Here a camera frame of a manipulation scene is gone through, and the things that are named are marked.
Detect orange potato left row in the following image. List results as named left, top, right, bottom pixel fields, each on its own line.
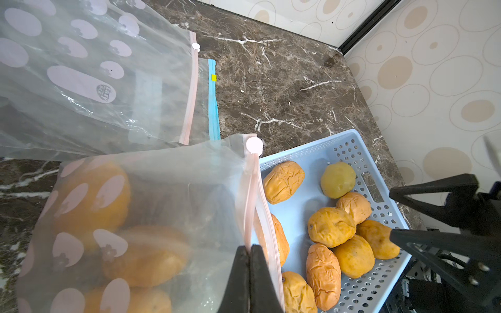
left=83, top=285, right=173, bottom=313

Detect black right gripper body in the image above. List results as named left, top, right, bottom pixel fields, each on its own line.
left=446, top=181, right=500, bottom=239

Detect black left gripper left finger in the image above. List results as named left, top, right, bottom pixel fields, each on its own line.
left=217, top=246, right=250, bottom=313

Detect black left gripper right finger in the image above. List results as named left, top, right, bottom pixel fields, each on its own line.
left=250, top=245, right=284, bottom=313

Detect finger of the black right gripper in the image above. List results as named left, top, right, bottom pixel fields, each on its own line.
left=390, top=230, right=500, bottom=307
left=389, top=173, right=479, bottom=229

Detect green yellow potato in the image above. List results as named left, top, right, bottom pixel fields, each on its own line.
left=320, top=162, right=356, bottom=199

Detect clear pink zipper bag spare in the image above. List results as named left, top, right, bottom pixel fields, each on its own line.
left=1, top=1, right=209, bottom=160

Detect light blue plastic basket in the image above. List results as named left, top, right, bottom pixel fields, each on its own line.
left=260, top=130, right=410, bottom=312

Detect black corner frame post right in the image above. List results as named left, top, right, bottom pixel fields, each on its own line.
left=339, top=0, right=401, bottom=55

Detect orange potato row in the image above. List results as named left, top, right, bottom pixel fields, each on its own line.
left=264, top=160, right=305, bottom=205
left=83, top=285, right=173, bottom=313

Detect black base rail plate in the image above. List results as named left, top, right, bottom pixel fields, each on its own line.
left=380, top=258, right=500, bottom=312

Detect orange wrinkled potato front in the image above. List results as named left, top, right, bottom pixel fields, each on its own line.
left=306, top=243, right=341, bottom=311

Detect brown orange potato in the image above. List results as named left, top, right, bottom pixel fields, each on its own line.
left=271, top=214, right=290, bottom=267

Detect clear pink zipper bag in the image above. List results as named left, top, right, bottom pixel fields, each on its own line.
left=16, top=134, right=284, bottom=312

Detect clear blue zipper bag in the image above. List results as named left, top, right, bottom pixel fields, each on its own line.
left=128, top=58, right=222, bottom=146

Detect orange potato back row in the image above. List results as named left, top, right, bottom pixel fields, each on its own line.
left=264, top=160, right=305, bottom=205

